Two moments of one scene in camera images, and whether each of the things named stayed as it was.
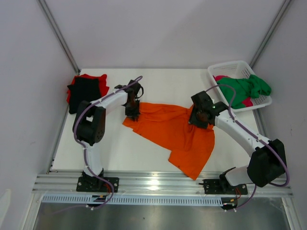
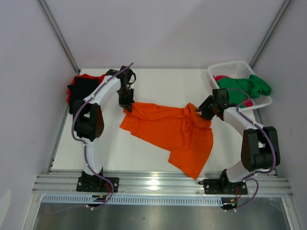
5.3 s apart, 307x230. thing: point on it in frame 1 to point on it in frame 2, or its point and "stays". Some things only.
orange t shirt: (168, 127) stays
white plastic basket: (238, 70) stays
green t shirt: (252, 86) stays
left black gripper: (134, 115) to (127, 104)
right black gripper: (198, 120) to (205, 108)
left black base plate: (93, 184) stays
